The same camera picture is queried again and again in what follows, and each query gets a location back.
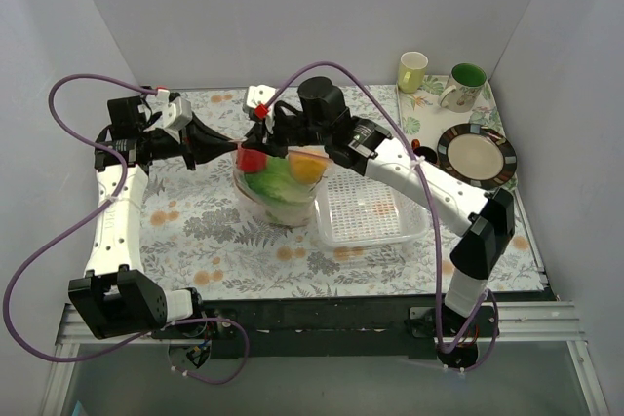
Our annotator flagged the clear zip top bag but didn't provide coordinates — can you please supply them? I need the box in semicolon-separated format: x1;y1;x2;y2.
232;146;333;227

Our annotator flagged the orange fake fruit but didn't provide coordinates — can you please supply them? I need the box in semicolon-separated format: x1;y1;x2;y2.
288;153;327;185

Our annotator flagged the white plastic basket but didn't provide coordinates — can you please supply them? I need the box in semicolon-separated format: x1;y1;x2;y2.
315;168;429;247

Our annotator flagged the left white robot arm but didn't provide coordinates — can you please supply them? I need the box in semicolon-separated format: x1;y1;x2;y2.
68;89;237;339

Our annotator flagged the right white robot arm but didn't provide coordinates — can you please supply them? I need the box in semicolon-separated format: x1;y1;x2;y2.
243;77;515;336

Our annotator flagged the green fake lettuce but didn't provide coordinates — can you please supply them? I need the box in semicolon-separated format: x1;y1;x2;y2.
244;157;313;205

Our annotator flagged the floral table mat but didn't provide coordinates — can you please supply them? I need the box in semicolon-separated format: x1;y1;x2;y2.
140;85;548;300

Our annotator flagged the yellow green mug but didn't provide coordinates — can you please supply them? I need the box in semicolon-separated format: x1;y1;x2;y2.
397;52;428;94

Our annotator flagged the small brown cup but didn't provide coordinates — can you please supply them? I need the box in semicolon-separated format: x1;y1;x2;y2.
411;139;439;166

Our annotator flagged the green interior floral mug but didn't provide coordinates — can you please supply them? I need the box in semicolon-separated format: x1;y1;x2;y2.
438;63;487;113

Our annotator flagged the floral serving tray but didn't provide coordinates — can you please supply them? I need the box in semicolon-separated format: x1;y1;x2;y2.
395;73;519;193

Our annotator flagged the striped rim ceramic plate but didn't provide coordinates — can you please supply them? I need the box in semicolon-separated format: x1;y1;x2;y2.
436;123;518;190

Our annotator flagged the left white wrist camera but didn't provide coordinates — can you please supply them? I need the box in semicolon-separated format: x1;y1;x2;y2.
155;88;192;141

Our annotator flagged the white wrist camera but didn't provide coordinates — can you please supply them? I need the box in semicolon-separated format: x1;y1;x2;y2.
243;85;276;127
155;88;192;141

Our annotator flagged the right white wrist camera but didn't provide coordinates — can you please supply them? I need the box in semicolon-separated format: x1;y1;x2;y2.
243;85;276;127

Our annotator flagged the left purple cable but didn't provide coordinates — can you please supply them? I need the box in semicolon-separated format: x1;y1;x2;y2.
2;74;251;385

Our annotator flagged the purple cable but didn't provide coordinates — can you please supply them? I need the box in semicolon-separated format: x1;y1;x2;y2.
265;60;500;374
2;74;251;385

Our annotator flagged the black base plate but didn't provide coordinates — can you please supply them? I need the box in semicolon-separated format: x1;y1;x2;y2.
150;296;501;363

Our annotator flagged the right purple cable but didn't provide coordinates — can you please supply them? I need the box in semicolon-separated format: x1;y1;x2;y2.
265;60;500;374

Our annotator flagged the aluminium frame rail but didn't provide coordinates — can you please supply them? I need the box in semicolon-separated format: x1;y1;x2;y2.
55;301;587;345

